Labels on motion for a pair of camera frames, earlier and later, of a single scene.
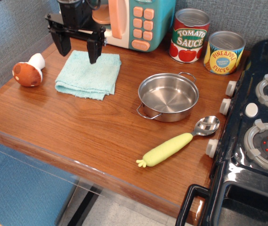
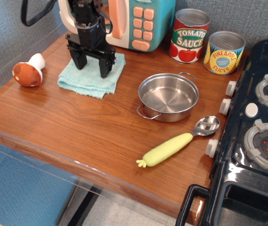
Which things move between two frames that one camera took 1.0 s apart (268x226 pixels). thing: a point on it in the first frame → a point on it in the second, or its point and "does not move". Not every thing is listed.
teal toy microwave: (141, 25) does not move
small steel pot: (167, 97) does not move
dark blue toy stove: (245, 183) does not move
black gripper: (76, 19) → (91, 39)
